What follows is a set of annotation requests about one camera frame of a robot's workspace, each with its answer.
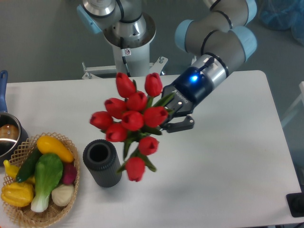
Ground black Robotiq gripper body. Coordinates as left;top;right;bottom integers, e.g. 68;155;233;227
162;66;213;117

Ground dark grey ribbed vase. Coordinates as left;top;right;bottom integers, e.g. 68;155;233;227
83;139;122;188

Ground yellow bell pepper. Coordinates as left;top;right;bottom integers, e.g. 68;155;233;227
1;182;34;207

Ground white garlic bulb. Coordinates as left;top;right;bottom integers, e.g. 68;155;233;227
51;184;74;207

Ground blue handled saucepan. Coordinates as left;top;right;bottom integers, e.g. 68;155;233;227
0;70;28;166

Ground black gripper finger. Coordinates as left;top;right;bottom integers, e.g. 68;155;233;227
161;115;195;133

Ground blue plastic bag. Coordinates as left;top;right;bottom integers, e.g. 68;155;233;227
258;0;304;45

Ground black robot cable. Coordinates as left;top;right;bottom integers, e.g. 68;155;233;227
119;37;131;77

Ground small yellow gourd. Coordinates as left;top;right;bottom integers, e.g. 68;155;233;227
3;160;35;185

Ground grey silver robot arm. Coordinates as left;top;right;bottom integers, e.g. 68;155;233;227
77;0;257;134

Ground yellow squash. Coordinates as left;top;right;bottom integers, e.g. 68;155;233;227
36;135;74;163

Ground green bok choy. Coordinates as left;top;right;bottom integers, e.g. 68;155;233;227
31;153;63;213

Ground purple red radish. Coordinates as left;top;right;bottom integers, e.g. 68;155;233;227
62;163;77;185

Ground red tulip bouquet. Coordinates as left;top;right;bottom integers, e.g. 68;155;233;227
90;73;173;182

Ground black device at table edge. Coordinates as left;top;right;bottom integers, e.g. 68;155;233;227
286;192;304;218

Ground dark green cucumber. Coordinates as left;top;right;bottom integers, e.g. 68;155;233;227
15;147;42;183

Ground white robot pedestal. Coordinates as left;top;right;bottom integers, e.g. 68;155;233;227
82;13;168;79

